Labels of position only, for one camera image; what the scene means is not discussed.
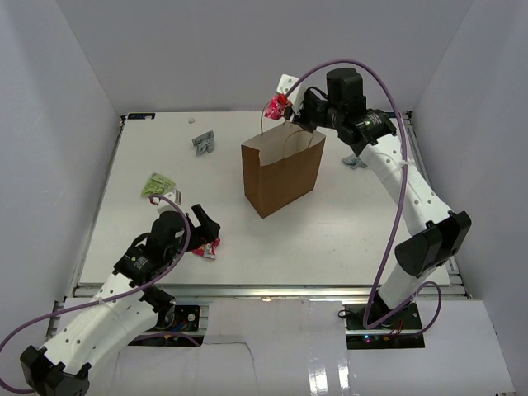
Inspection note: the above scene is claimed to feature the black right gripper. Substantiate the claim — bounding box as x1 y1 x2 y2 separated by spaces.
284 90 343 134

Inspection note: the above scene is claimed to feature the brown paper bag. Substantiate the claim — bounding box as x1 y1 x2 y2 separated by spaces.
241 121 326 219

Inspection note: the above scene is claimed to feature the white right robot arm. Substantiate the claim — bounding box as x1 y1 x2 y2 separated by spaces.
276 68 471 329

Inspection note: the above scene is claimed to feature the light green snack packet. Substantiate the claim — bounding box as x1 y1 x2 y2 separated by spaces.
140 172 182 205

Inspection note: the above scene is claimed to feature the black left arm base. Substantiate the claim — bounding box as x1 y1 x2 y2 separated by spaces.
134 302 201 342

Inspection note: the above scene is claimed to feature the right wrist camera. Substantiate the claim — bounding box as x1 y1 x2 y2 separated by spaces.
276 74 305 112

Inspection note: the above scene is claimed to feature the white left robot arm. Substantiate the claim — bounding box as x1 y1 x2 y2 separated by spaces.
20 205 220 395

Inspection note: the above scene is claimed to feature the grey snack packet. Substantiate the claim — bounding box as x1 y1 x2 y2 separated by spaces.
192 130 215 156
342 155 367 169

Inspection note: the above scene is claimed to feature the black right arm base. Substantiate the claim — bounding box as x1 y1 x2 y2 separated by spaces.
337 303 426 350

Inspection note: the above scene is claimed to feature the red snack packet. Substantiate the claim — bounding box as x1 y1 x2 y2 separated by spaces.
264 93 290 120

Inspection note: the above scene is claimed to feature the red Himalaya Vajomba packet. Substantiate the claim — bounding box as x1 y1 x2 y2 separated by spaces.
191 238 221 260

